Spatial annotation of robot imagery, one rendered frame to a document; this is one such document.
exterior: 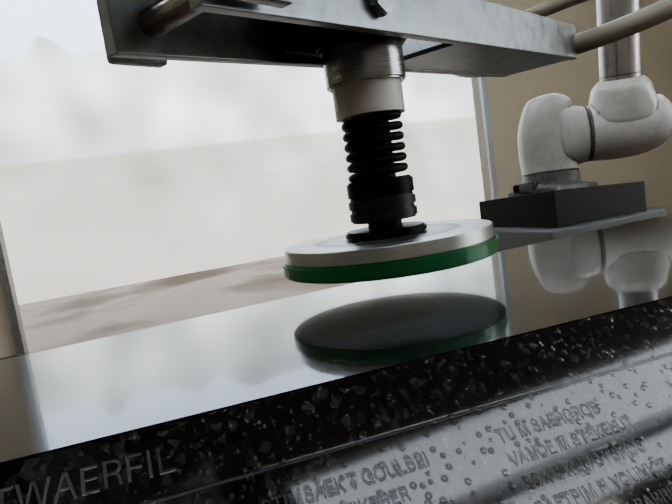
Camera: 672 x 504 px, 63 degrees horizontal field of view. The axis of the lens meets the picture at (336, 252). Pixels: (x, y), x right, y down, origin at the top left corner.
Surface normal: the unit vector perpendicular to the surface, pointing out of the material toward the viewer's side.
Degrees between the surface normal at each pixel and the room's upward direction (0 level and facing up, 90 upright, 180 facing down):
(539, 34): 90
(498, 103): 90
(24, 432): 0
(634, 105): 94
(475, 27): 90
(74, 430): 0
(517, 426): 45
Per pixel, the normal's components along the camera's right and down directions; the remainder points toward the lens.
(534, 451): 0.11, -0.65
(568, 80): 0.36, 0.05
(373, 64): 0.15, 0.09
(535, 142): -0.73, 0.08
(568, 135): -0.18, 0.05
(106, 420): -0.14, -0.98
